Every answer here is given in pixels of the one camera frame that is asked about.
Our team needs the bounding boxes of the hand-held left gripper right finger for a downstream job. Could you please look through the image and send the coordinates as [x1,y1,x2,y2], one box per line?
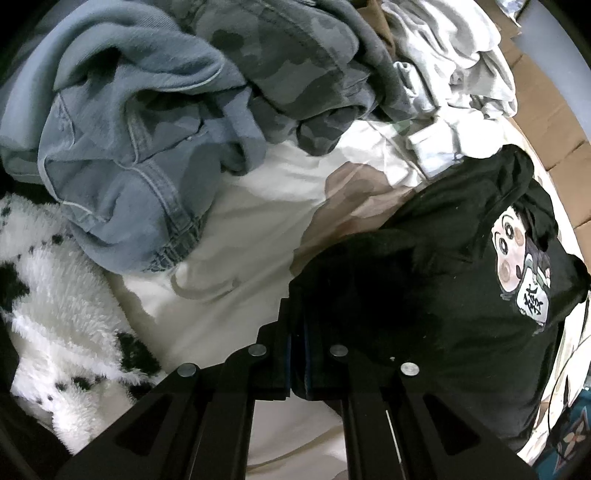
[301,322,539,480]

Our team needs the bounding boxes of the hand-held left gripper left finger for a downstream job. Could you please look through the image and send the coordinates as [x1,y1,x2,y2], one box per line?
[55,298,293,480]

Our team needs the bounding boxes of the black cartoon print t-shirt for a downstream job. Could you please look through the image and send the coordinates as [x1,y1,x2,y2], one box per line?
[288,144,591,454]

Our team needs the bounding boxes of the cream printed bed sheet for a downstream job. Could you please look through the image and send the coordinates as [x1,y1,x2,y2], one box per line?
[106,115,591,480]

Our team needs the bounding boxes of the white fluffy spotted blanket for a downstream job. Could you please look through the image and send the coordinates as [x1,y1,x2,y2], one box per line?
[0,191,163,456]

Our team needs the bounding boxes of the blue denim jeans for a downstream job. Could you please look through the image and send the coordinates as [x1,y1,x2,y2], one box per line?
[39,65,269,274]

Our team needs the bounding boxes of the teal printed blanket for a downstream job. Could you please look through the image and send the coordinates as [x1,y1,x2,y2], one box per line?
[536,392,591,468]

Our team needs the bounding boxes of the grey camouflage garment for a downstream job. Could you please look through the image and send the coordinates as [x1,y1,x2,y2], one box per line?
[194,0,417,158]

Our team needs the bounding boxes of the white printed garment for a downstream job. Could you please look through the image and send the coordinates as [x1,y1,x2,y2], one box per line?
[379,0,519,182]

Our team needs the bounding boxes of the brown cardboard box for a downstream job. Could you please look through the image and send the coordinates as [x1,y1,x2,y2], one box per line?
[496,18,591,222]

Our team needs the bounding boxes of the brown garment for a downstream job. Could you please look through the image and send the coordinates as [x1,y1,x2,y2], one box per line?
[359,0,399,57]

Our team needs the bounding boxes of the blue-grey sweatshirt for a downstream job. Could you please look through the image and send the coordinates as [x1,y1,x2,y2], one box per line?
[0,0,259,176]

